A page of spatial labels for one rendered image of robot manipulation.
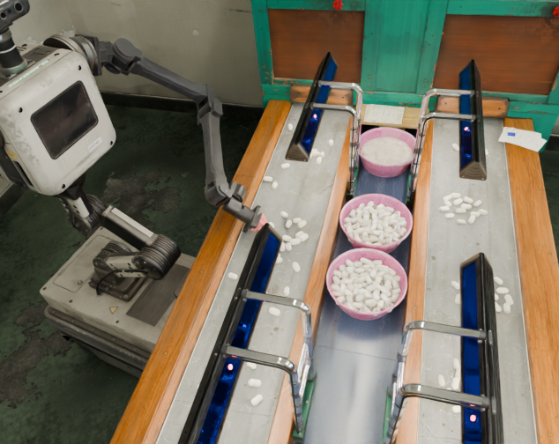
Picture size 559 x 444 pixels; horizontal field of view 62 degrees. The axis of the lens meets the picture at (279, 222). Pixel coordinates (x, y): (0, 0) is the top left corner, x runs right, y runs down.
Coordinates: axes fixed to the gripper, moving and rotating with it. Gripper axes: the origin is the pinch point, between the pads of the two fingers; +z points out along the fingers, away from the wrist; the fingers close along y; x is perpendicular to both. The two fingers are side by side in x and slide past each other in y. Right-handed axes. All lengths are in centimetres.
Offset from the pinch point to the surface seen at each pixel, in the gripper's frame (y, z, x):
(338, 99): 80, 6, -12
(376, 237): 6.4, 32.3, -22.3
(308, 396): -57, 23, -14
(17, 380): -51, -45, 134
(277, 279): -20.3, 6.9, -3.8
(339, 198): 20.3, 17.0, -15.0
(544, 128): 86, 85, -63
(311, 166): 40.0, 7.1, -3.5
